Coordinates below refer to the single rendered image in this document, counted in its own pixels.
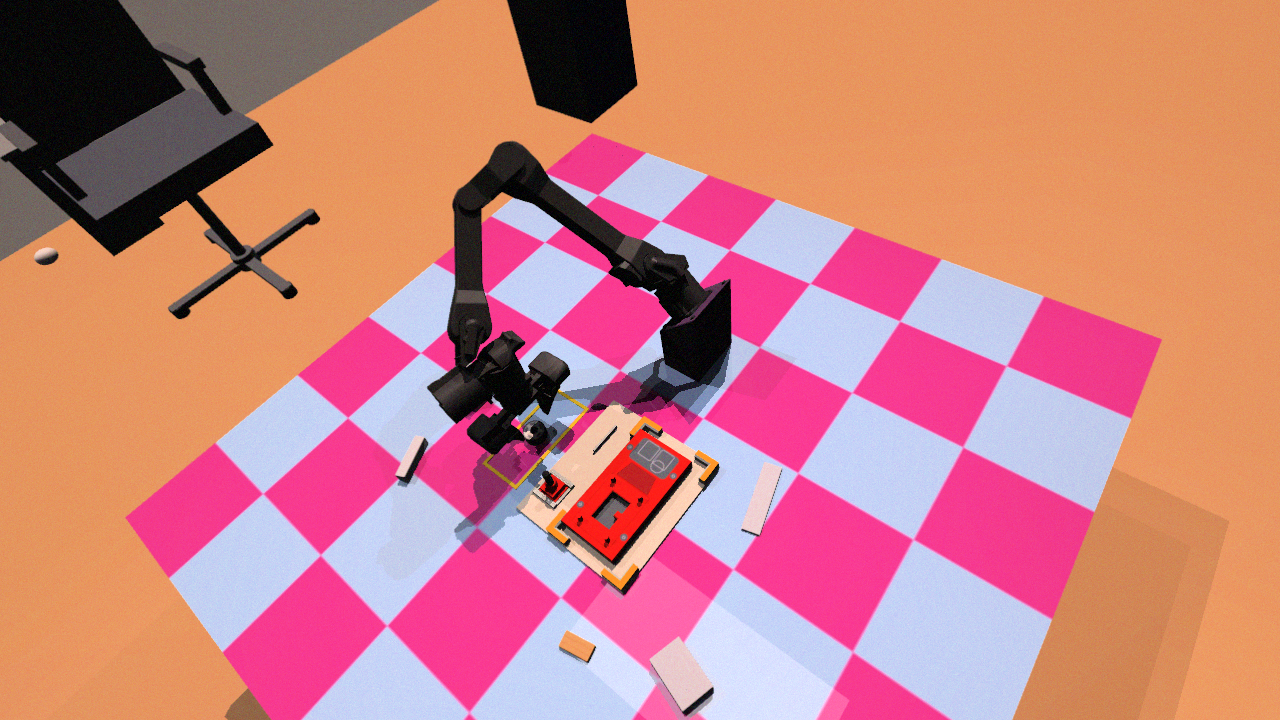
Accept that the pale pink flat bar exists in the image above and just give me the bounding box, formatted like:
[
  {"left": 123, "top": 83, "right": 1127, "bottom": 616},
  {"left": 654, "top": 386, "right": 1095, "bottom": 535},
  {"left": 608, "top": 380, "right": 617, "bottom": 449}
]
[{"left": 741, "top": 462, "right": 782, "bottom": 536}]

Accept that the pale pink rectangular block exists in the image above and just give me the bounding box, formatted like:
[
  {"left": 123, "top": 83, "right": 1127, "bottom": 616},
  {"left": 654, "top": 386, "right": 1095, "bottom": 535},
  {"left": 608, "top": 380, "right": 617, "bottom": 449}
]
[{"left": 394, "top": 436, "right": 428, "bottom": 482}]

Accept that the orange flat block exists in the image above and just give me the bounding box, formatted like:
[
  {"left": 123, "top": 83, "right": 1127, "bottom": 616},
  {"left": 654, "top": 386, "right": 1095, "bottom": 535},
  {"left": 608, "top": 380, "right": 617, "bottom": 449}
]
[{"left": 558, "top": 630, "right": 596, "bottom": 662}]

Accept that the yellow rectangular outline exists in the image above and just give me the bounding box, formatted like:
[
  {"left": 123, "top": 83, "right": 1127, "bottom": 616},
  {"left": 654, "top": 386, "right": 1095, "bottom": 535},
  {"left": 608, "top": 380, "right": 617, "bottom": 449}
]
[{"left": 483, "top": 389, "right": 589, "bottom": 489}]

